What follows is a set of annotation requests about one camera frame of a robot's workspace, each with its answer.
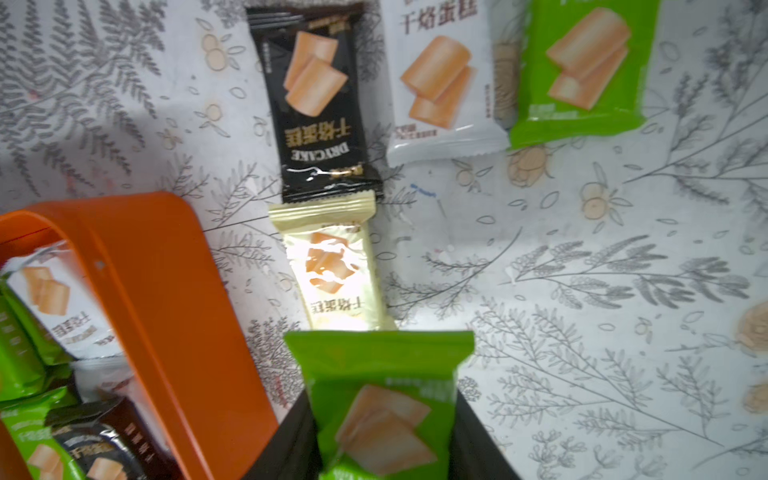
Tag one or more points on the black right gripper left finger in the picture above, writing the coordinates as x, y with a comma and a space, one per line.
292, 453

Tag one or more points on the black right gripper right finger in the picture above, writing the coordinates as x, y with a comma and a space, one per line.
473, 453

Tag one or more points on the green cookie packet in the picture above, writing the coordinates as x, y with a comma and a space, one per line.
31, 360
24, 419
383, 402
583, 69

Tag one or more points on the cream cookie packet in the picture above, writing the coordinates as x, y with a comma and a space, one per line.
329, 249

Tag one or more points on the orange plastic storage box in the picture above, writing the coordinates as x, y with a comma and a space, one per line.
147, 261

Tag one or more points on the black cookie packet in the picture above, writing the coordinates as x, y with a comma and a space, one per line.
110, 440
309, 66

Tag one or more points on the white cookie packet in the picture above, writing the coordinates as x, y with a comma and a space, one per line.
441, 69
66, 320

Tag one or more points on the black cookie packet in box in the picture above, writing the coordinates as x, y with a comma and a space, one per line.
110, 440

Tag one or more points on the green cookie packet in box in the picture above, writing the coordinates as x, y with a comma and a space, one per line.
31, 360
24, 419

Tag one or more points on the white cookie packet in box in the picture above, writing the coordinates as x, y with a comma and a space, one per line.
66, 320

